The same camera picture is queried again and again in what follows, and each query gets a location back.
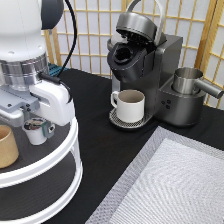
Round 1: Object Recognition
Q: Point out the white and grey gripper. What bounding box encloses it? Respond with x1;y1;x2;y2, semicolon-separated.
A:
0;81;75;138

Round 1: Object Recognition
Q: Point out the white coffee pod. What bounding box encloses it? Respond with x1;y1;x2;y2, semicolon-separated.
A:
22;118;47;145

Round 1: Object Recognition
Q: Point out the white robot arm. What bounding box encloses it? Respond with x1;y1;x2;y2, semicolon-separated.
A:
0;0;75;138

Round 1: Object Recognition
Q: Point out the white ceramic coffee mug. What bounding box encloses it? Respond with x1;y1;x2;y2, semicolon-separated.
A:
110;90;145;123

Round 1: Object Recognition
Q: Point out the grey coffee machine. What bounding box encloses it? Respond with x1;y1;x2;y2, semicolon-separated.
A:
107;0;205;130

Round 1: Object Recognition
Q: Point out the white two-tier round shelf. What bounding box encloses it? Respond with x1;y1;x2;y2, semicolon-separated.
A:
0;120;83;224

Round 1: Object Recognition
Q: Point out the grey woven placemat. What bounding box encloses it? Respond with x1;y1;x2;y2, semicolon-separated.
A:
85;127;224;224

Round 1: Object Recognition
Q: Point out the steel milk frother jug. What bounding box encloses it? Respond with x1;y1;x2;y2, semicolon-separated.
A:
172;67;224;99

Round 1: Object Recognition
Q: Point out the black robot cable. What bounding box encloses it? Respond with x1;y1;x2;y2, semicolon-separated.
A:
39;0;78;101

